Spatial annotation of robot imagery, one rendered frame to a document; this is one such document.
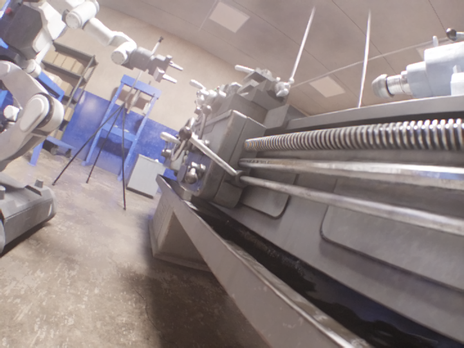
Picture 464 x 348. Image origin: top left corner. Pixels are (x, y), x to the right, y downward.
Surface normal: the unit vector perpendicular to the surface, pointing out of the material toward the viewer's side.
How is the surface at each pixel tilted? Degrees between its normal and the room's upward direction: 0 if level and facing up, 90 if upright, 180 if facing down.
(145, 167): 90
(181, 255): 90
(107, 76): 90
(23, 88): 90
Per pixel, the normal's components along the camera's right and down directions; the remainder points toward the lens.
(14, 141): 0.06, 0.37
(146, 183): 0.47, 0.11
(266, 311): -0.84, -0.37
